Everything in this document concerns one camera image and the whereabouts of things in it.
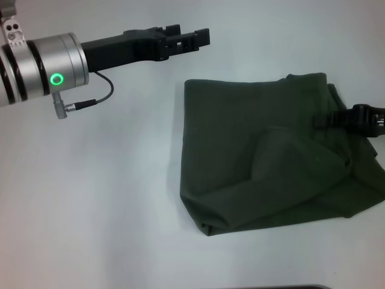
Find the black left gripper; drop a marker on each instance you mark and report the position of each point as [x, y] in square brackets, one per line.
[126, 49]

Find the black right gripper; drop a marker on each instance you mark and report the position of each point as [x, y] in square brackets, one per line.
[377, 120]

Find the dark green FREE t-shirt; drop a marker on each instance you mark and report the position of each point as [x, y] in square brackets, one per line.
[270, 156]

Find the silver camera bracket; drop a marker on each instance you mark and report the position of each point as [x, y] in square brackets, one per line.
[12, 27]

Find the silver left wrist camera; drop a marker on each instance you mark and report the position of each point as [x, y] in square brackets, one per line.
[3, 5]

